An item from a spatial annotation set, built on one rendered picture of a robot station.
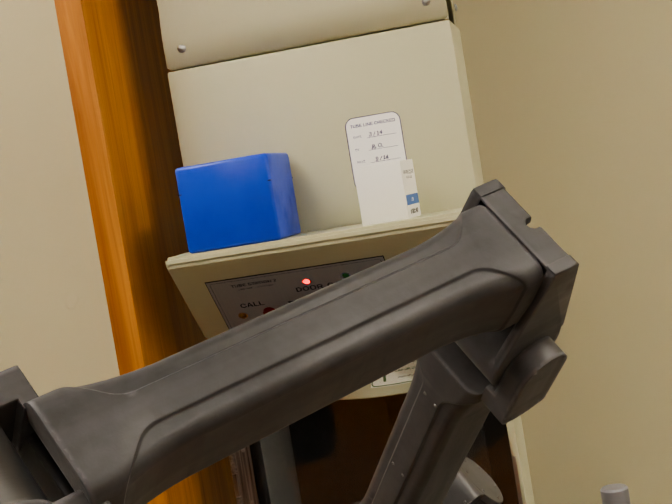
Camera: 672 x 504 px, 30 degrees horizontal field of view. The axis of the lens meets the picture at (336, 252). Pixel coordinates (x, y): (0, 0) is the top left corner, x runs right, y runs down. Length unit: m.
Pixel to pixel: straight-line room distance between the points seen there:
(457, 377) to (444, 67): 0.58
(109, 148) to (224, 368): 0.75
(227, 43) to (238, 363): 0.81
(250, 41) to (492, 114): 0.50
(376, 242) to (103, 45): 0.38
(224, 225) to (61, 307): 0.70
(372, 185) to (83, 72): 0.33
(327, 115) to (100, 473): 0.84
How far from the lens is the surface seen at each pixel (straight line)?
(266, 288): 1.32
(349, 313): 0.67
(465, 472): 1.17
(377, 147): 1.36
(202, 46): 1.41
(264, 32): 1.39
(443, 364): 0.85
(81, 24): 1.36
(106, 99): 1.38
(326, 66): 1.38
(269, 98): 1.39
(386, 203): 1.28
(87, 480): 0.58
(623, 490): 1.31
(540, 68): 1.78
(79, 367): 1.96
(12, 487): 0.57
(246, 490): 1.44
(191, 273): 1.31
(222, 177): 1.29
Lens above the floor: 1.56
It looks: 3 degrees down
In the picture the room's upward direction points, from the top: 9 degrees counter-clockwise
